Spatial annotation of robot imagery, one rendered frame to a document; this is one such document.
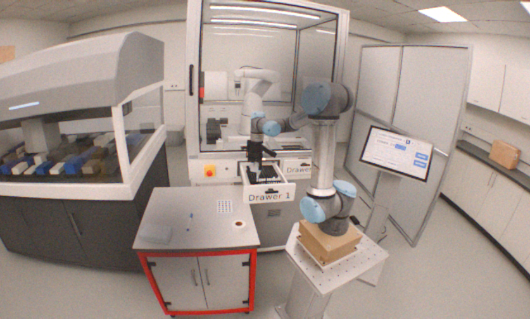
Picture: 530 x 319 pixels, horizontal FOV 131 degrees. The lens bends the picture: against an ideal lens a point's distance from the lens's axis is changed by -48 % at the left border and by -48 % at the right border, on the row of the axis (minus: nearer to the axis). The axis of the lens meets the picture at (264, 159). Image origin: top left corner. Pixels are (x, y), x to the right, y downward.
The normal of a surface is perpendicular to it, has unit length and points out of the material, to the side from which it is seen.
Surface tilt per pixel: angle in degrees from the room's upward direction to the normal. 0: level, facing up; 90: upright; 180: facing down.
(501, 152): 89
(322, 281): 0
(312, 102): 82
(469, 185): 90
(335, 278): 0
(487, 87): 90
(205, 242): 0
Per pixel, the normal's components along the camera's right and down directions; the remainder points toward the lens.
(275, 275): 0.06, -0.92
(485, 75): -0.99, -0.01
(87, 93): 0.21, 0.39
